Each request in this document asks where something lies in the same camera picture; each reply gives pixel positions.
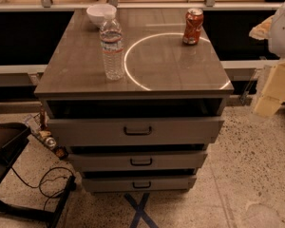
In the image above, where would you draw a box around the top grey drawer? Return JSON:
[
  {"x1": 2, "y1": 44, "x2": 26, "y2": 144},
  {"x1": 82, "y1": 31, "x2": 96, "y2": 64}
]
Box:
[{"x1": 47, "y1": 117, "x2": 224, "y2": 146}]

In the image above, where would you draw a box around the blue tape cross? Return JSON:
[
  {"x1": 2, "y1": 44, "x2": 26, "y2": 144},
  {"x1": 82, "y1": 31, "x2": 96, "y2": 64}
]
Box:
[{"x1": 124, "y1": 193, "x2": 159, "y2": 228}]

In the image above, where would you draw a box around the grey three-drawer cabinet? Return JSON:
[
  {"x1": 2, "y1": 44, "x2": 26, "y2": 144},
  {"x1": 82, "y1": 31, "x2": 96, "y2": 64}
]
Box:
[{"x1": 35, "y1": 9, "x2": 233, "y2": 179}]

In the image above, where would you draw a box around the middle grey drawer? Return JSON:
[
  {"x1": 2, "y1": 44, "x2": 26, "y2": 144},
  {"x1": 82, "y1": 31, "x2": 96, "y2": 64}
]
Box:
[{"x1": 68, "y1": 151, "x2": 207, "y2": 172}]

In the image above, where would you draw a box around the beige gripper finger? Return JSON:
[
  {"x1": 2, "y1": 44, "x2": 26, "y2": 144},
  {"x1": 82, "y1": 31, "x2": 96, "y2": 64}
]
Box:
[
  {"x1": 249, "y1": 16, "x2": 273, "y2": 40},
  {"x1": 253, "y1": 60, "x2": 285, "y2": 118}
]

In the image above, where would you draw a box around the orange soda can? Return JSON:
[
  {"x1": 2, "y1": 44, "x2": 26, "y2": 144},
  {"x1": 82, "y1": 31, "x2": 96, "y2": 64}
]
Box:
[{"x1": 182, "y1": 8, "x2": 203, "y2": 45}]

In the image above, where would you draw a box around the bottom grey drawer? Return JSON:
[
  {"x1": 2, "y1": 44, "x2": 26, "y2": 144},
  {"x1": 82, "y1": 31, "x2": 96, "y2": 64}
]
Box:
[{"x1": 82, "y1": 175, "x2": 197, "y2": 193}]

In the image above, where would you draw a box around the grey drawer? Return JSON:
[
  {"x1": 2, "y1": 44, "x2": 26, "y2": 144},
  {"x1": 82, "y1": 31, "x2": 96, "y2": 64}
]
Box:
[
  {"x1": 68, "y1": 151, "x2": 207, "y2": 172},
  {"x1": 82, "y1": 175, "x2": 197, "y2": 193},
  {"x1": 47, "y1": 117, "x2": 224, "y2": 146}
]

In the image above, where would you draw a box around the clear plastic water bottle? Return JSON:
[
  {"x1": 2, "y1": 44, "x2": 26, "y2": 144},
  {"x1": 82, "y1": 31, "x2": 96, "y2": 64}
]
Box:
[{"x1": 100, "y1": 12, "x2": 124, "y2": 81}]

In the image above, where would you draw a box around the white ceramic bowl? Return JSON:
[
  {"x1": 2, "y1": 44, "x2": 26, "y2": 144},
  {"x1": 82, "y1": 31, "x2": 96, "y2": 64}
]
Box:
[{"x1": 86, "y1": 4, "x2": 117, "y2": 28}]

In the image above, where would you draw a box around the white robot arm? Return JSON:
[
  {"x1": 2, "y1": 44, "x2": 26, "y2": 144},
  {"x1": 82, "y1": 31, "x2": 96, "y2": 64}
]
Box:
[{"x1": 249, "y1": 2, "x2": 285, "y2": 118}]

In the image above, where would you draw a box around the black cable on floor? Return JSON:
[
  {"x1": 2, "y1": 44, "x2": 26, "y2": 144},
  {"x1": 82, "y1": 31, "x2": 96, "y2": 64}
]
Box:
[{"x1": 10, "y1": 165, "x2": 75, "y2": 211}]

